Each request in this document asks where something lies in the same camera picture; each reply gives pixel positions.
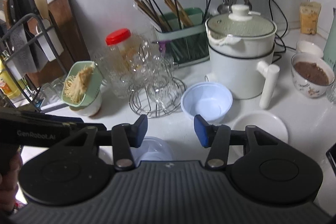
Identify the small white bowl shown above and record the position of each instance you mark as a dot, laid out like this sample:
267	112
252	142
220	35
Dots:
260	127

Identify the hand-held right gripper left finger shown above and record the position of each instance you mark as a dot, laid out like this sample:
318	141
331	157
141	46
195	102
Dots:
140	132

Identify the black dish rack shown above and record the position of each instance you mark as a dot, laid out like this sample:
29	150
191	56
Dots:
33	14

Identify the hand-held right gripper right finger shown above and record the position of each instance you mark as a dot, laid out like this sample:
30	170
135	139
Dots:
200	132

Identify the white rack holder cup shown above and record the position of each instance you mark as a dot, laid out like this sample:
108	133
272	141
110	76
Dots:
13	69
52	45

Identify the person's left hand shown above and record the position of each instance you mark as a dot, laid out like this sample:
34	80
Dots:
10	187

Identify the wooden cutting board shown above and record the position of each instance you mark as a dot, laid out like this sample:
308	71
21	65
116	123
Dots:
68	37

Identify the ribbed glass tumbler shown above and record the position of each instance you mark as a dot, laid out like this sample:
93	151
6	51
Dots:
331	90

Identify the green strainer basket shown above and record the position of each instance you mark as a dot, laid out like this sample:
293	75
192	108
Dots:
94	82

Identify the bundle of dry noodles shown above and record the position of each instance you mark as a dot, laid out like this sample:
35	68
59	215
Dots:
78	85

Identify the green chopstick holder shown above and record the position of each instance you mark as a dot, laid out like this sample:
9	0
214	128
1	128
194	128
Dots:
189	40

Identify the bundle of chopsticks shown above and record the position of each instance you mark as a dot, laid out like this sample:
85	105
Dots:
155	11

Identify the wooden spatula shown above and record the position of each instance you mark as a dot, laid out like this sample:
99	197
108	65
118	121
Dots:
42	6

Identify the pale blue plastic bowl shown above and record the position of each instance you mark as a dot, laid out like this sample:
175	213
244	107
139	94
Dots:
207	103
155	148

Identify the glass pot lid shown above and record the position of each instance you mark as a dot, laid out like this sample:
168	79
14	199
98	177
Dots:
240	22

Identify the pale green jug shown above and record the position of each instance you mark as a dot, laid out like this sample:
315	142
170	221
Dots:
330	43

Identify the upturned drinking glass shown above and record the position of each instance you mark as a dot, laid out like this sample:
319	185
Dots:
52	92

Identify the floral bowl with brown food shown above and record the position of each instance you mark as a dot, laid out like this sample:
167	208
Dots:
311	77

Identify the yellow paper packet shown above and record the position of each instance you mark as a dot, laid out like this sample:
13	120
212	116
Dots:
310	18

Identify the white electric pot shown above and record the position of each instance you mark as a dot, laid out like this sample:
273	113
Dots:
236	69

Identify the plain white bowl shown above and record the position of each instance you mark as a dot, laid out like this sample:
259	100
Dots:
309	49

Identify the glass jar with red lid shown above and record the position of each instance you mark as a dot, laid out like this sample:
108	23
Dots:
118	36

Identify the white bowl under strainer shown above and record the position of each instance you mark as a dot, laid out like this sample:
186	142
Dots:
88	108

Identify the yellow detergent bottle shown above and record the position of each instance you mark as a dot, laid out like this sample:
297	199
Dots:
10	87

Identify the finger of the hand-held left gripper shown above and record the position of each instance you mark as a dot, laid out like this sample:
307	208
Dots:
65	119

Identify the clear glass cup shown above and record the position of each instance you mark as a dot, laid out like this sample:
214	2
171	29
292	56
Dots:
113	74
158	87

